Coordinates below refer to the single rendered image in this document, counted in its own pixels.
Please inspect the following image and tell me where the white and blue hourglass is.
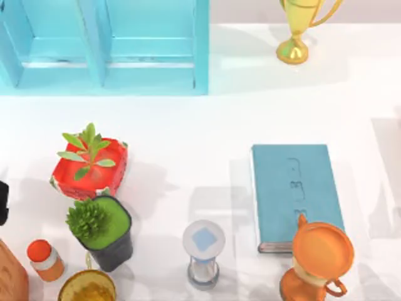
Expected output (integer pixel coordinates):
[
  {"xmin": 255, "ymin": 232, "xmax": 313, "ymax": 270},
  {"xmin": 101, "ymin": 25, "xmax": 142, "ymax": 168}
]
[{"xmin": 182, "ymin": 219, "xmax": 226, "ymax": 291}]

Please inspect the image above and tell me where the teal book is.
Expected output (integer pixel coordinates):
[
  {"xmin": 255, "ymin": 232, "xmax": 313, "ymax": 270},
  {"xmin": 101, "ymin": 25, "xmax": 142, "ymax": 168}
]
[{"xmin": 251, "ymin": 144, "xmax": 346, "ymax": 255}]

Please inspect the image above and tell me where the red plant pot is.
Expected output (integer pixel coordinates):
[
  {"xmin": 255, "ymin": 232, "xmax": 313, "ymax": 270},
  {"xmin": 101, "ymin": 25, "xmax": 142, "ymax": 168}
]
[{"xmin": 49, "ymin": 122, "xmax": 129, "ymax": 201}]

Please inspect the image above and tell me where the light blue rack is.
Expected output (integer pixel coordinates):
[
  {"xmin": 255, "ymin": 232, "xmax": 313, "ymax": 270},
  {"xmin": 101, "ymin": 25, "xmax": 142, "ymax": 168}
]
[{"xmin": 0, "ymin": 0, "xmax": 210, "ymax": 96}]

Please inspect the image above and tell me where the black plant pot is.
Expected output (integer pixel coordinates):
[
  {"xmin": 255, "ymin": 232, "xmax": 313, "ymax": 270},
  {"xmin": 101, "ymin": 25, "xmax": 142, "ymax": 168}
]
[{"xmin": 65, "ymin": 195, "xmax": 133, "ymax": 273}]

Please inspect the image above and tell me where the orange trophy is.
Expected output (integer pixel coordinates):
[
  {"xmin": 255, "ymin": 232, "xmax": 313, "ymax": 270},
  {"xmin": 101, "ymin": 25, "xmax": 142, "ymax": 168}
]
[{"xmin": 279, "ymin": 213, "xmax": 355, "ymax": 301}]

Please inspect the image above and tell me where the gold trophy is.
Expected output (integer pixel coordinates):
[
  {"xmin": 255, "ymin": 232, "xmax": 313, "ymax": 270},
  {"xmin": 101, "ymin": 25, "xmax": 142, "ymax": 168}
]
[{"xmin": 276, "ymin": 0, "xmax": 345, "ymax": 65}]

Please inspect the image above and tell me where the orange capped bottle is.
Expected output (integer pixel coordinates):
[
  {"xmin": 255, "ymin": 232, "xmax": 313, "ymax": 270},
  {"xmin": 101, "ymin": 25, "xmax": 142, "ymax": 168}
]
[{"xmin": 27, "ymin": 239, "xmax": 66, "ymax": 282}]

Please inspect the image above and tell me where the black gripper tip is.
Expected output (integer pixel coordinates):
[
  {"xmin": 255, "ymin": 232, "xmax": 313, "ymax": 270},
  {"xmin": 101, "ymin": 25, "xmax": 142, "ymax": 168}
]
[{"xmin": 0, "ymin": 181, "xmax": 10, "ymax": 226}]

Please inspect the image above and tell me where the wooden block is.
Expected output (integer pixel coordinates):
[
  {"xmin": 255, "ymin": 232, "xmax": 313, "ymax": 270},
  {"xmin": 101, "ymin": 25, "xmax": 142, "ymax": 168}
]
[{"xmin": 0, "ymin": 240, "xmax": 29, "ymax": 301}]

